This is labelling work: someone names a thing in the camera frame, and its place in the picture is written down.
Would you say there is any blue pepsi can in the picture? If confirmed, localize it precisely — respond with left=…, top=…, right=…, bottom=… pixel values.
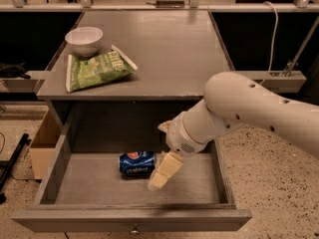
left=119, top=151, right=156, bottom=176

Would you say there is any metal drawer knob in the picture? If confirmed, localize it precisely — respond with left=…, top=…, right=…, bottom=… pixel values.
left=130, top=227, right=141, bottom=235

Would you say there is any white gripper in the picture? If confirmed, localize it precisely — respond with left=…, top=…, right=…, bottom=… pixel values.
left=148, top=112, right=206, bottom=191

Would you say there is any white ceramic bowl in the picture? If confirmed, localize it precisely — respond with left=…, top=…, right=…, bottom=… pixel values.
left=65, top=27, right=103, bottom=57

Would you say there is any open grey top drawer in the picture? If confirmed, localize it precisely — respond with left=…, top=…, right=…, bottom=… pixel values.
left=12, top=108, right=252, bottom=233

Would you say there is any green chip bag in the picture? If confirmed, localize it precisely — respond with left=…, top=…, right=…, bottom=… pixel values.
left=66, top=46, right=138, bottom=93

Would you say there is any cardboard box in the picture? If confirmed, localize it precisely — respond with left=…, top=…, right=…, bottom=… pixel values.
left=29, top=112, right=61, bottom=180

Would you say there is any black object on shelf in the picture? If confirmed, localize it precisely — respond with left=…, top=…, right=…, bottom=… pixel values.
left=0, top=63, right=30, bottom=79

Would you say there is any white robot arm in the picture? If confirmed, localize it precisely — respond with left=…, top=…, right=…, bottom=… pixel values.
left=148, top=72, right=319, bottom=190

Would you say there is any black stand leg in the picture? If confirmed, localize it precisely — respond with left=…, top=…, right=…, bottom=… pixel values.
left=0, top=133, right=31, bottom=204

